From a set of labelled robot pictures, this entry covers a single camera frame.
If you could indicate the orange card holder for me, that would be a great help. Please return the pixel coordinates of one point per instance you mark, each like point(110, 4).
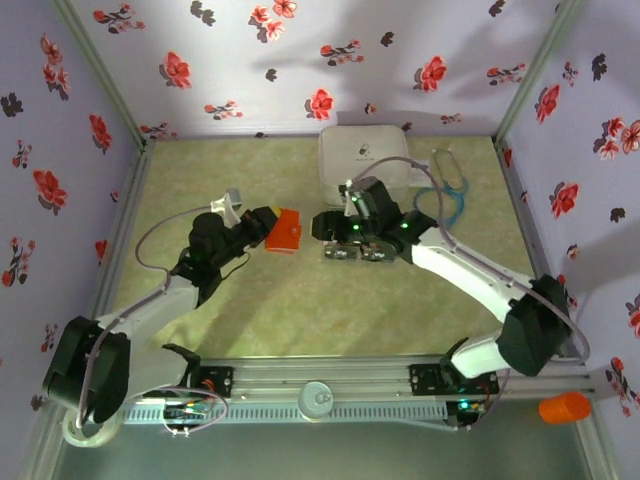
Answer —
point(285, 235)

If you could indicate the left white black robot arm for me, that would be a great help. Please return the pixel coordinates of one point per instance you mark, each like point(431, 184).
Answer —
point(150, 310)

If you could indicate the small white wipe packet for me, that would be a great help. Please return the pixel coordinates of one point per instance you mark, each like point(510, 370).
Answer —
point(421, 176)

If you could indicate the blue stethoscope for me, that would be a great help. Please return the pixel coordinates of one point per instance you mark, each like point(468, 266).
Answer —
point(454, 189)

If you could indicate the white square box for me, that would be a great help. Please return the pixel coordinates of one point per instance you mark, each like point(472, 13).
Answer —
point(365, 150)

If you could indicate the green circuit board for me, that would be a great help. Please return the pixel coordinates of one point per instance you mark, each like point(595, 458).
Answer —
point(467, 406)
point(187, 411)

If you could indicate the clear tape roll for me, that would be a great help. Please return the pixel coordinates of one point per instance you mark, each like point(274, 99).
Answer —
point(85, 442)

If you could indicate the aluminium side rail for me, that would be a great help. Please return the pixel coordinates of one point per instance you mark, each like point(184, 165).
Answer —
point(125, 220)
point(529, 225)

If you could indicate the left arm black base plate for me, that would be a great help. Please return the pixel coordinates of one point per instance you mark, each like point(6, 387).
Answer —
point(220, 382)

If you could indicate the wide aluminium base rail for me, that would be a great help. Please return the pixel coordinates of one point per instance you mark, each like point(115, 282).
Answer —
point(320, 372)

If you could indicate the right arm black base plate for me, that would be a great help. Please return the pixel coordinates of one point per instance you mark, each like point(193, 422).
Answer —
point(425, 380)

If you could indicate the aluminium frame post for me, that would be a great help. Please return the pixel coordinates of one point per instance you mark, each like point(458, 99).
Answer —
point(534, 75)
point(597, 450)
point(37, 460)
point(105, 75)

